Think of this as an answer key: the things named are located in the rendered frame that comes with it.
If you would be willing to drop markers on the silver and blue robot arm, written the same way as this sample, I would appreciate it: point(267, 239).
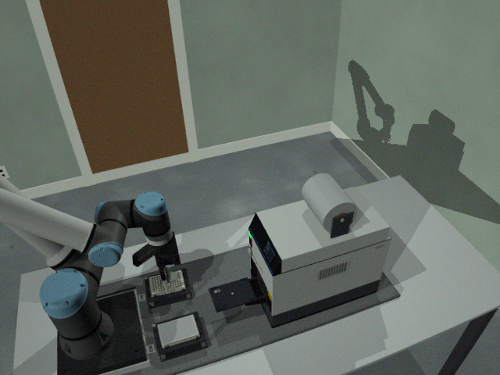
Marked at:
point(77, 249)

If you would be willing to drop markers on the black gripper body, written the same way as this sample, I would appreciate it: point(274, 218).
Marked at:
point(168, 253)

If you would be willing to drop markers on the grey cylinder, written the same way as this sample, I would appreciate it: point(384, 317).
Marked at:
point(326, 199)

